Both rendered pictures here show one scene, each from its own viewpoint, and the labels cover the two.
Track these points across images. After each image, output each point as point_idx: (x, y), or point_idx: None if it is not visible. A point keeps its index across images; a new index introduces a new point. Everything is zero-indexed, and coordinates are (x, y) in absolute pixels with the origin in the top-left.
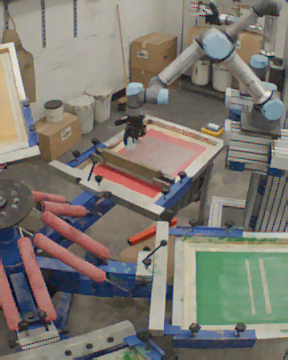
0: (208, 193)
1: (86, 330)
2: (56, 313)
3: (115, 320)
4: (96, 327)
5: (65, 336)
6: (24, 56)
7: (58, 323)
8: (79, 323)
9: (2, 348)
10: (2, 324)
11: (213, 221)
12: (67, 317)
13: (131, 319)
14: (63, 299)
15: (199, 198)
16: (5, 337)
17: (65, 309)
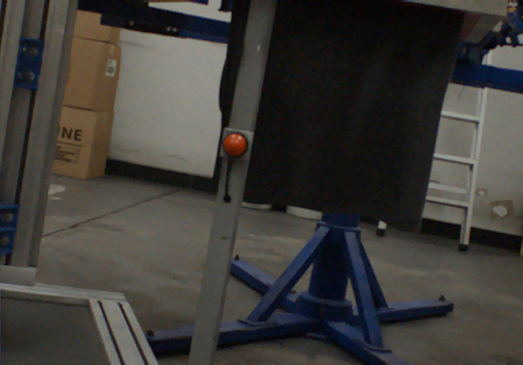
0: (202, 279)
1: (312, 356)
2: (388, 348)
3: (271, 363)
4: (298, 358)
5: (314, 248)
6: None
7: (359, 312)
8: (336, 362)
9: (420, 342)
10: (465, 361)
11: (138, 360)
12: (365, 354)
13: (239, 364)
14: (404, 364)
15: (217, 171)
16: (435, 350)
17: (380, 354)
